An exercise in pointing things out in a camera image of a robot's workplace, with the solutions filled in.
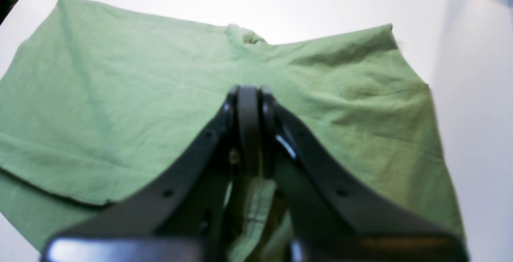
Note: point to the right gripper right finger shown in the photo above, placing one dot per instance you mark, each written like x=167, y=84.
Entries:
x=335, y=217

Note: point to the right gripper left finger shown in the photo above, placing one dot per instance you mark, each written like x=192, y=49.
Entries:
x=178, y=216

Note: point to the green t-shirt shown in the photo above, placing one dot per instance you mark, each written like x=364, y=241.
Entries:
x=99, y=100

